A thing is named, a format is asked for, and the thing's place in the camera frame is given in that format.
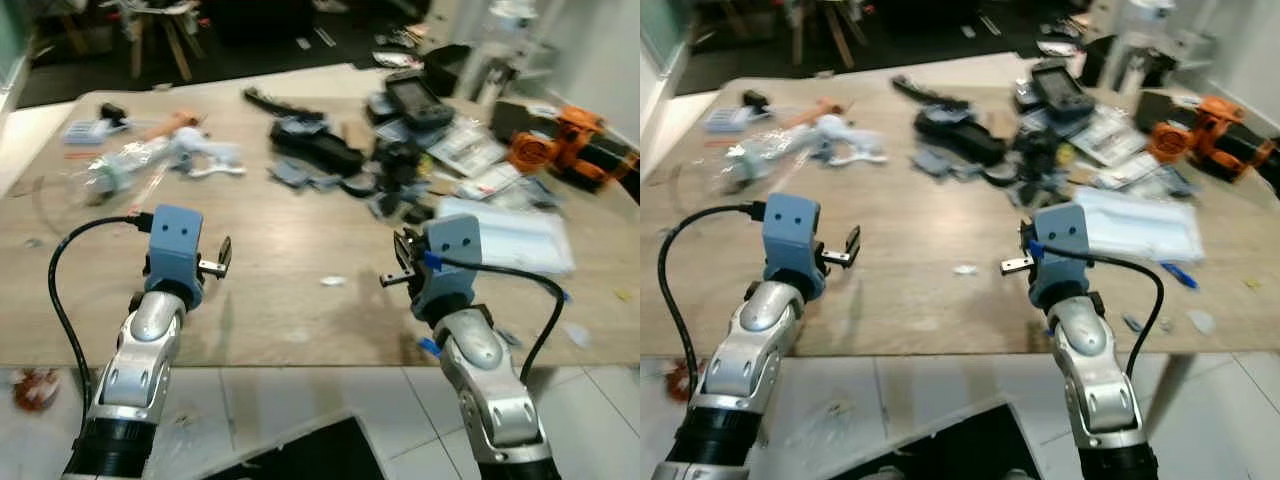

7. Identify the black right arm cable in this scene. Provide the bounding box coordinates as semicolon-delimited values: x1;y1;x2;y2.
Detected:
425;254;569;387
1030;240;1167;381

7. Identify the blue card pack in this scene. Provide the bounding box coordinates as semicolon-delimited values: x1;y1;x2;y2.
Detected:
63;117;113;147
704;105;751;135

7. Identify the red crumpled wrapper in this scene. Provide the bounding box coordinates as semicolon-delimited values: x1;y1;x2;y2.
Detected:
664;360;701;404
11;366;63;413

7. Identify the orange black power tool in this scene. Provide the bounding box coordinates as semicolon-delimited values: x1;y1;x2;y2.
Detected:
507;104;641;193
1146;95;1280;191

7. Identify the black handheld device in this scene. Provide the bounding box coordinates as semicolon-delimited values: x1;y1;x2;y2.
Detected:
1028;60;1097;123
384;68;457;131

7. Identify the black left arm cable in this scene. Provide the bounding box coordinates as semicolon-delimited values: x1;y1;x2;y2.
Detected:
46;209;154;433
655;200;769;411

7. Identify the wooden stool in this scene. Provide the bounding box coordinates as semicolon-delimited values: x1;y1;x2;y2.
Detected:
128;2;199;83
793;0;853;69

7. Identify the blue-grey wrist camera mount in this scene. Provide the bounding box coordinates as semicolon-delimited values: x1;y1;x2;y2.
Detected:
145;205;207;303
411;214;483;323
1028;204;1093;309
760;194;827;301

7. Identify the orange handled tool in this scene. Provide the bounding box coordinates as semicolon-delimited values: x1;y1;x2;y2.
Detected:
780;98;846;131
138;110;203;143

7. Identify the printed leaflet pack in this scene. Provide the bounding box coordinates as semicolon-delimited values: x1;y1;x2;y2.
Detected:
1078;103;1143;167
430;118;508;179

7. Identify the black rubbish bin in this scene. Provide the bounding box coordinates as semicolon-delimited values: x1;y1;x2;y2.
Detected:
850;400;1041;480
195;414;389;480

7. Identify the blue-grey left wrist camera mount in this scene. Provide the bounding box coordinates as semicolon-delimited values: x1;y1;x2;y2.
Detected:
145;205;207;303
760;194;827;301

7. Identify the clear plastic bag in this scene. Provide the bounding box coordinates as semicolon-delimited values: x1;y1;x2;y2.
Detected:
705;128;816;193
58;138;173;204

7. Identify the black mechanical gadget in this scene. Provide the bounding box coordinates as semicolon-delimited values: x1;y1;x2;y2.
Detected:
372;140;433;219
1008;128;1069;209

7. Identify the white plastic bag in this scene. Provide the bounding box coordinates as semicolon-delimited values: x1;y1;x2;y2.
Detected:
436;197;578;277
1072;187;1205;265

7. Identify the white blue plastic toy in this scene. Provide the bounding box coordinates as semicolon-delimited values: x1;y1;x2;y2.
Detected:
808;113;889;168
168;125;247;180

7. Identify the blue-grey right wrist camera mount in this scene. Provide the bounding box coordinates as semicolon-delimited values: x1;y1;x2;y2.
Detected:
411;214;483;323
1028;204;1093;309

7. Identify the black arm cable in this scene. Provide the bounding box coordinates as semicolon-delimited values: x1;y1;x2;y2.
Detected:
1030;240;1167;381
425;254;569;387
655;200;769;411
46;209;154;433

